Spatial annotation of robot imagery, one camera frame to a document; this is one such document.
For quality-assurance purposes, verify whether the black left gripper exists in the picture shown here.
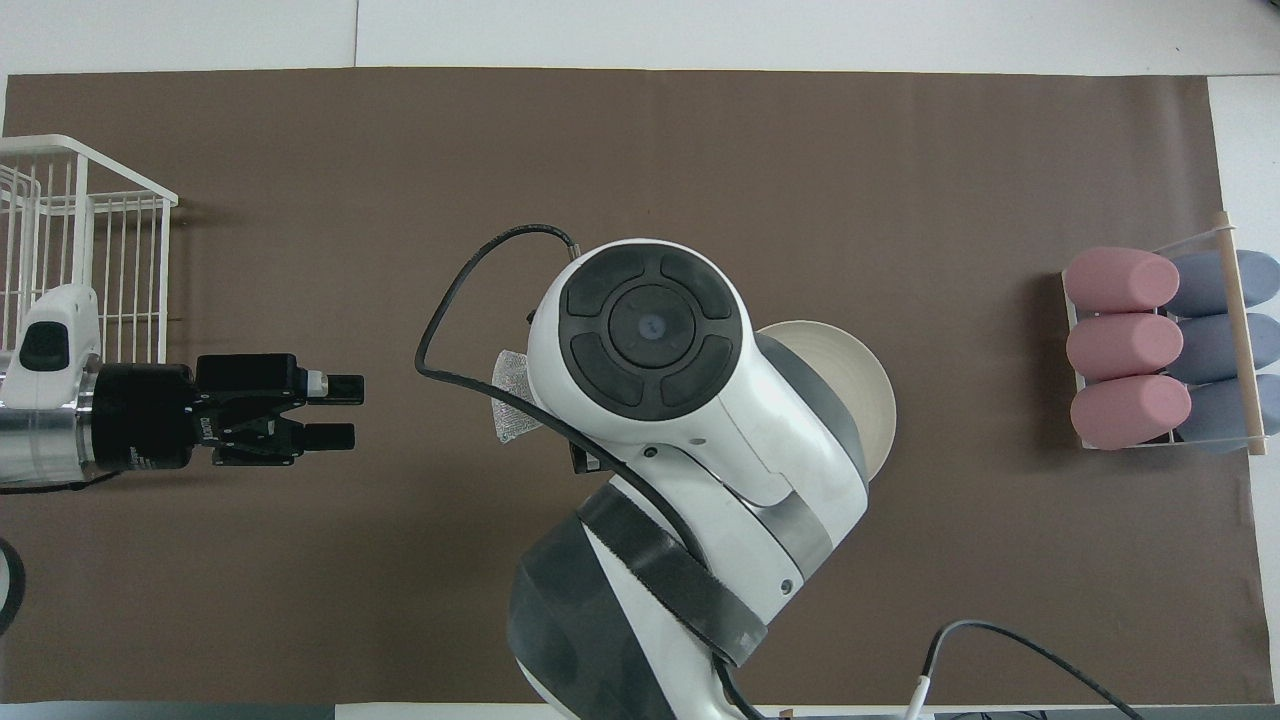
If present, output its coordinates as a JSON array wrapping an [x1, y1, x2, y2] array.
[[92, 353, 365, 471]]

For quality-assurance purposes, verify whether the cream round plate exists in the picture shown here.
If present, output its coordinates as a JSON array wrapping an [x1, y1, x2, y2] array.
[[755, 320, 898, 481]]

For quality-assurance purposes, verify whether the brown table mat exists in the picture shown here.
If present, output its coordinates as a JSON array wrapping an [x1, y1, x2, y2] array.
[[0, 68, 1276, 706]]

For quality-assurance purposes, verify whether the pink plastic cup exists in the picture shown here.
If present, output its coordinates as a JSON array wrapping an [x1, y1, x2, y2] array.
[[1063, 247, 1181, 313], [1066, 312, 1185, 383], [1070, 374, 1193, 451]]

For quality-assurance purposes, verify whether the blue plastic cup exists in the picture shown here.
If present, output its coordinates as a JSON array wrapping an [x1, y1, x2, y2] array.
[[1178, 313, 1280, 384], [1180, 375, 1280, 453], [1165, 250, 1280, 317]]

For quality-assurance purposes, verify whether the white wire dish rack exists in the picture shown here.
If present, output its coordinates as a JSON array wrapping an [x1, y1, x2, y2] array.
[[0, 134, 179, 366]]

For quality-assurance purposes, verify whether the black cable with white plug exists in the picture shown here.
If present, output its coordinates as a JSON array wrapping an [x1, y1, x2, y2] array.
[[905, 620, 1146, 720]]

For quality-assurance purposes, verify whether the cup rack with wooden handle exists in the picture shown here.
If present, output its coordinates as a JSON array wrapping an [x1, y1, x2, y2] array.
[[1060, 210, 1271, 457]]

